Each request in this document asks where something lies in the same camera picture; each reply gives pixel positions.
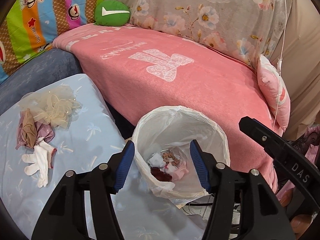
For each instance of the pink pillow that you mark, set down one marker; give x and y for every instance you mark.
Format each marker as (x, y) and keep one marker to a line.
(273, 92)

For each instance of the pink blanket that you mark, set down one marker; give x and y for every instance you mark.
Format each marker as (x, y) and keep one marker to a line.
(150, 85)

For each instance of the bin with white bag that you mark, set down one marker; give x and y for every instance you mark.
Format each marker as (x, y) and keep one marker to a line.
(170, 127)

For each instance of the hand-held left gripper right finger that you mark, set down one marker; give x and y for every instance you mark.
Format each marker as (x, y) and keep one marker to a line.
(200, 167)

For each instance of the cream tulle fabric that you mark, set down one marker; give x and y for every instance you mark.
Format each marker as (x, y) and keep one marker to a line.
(55, 107)

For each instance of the beige cloth cover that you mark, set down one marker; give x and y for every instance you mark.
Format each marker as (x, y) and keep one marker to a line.
(305, 55)

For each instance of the mauve cloth piece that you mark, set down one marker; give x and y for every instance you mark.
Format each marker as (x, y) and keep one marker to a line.
(45, 133)

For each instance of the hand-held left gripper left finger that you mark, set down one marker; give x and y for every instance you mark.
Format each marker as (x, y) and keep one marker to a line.
(123, 165)

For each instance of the light blue patterned cover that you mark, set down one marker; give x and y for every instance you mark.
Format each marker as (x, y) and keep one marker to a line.
(82, 142)

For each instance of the grey cloth piece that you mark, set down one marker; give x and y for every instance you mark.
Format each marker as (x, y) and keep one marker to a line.
(155, 160)

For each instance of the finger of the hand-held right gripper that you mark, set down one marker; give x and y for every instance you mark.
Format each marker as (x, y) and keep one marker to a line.
(262, 136)

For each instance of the blue sofa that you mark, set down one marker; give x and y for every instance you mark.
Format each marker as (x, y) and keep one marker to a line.
(45, 65)

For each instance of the colourful monkey print pillow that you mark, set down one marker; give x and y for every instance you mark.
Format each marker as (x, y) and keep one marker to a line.
(37, 12)

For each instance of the pink cloth piece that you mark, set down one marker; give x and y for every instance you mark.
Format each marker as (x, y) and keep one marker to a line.
(181, 172)

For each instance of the tan stocking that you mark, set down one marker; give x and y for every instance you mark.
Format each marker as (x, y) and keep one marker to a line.
(29, 130)

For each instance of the white socks pair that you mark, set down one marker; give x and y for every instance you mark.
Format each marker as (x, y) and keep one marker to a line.
(40, 162)

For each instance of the green round cushion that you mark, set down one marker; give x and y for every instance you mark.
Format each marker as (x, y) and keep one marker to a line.
(112, 12)

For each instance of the black metal frame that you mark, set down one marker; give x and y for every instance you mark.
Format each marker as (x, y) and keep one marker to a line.
(310, 140)

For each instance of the white glove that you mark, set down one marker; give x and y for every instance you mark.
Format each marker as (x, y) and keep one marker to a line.
(168, 168)

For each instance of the person's right hand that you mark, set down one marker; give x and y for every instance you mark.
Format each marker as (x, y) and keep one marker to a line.
(285, 198)

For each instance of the dark red cloth piece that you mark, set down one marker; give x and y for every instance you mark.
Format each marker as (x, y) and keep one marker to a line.
(161, 175)

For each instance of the grey floral blanket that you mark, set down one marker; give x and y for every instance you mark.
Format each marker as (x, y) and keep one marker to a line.
(200, 12)

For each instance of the brown lace fabric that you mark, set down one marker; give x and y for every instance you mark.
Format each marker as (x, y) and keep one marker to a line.
(171, 157)

